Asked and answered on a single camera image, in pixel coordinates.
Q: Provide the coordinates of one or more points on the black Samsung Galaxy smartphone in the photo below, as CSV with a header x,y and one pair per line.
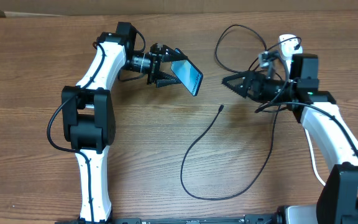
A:
x,y
189,75

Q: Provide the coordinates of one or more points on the white USB wall charger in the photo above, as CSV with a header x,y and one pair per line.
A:
x,y
289,44

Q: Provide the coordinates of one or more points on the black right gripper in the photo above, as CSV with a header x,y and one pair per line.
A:
x,y
249,78

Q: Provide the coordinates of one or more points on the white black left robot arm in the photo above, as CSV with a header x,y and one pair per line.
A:
x,y
88,117

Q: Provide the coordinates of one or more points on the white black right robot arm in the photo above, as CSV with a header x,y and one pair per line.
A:
x,y
319,114

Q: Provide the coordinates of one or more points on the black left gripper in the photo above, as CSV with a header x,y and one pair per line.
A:
x,y
155,65

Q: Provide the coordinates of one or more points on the brown cardboard backdrop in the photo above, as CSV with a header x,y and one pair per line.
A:
x,y
113,7

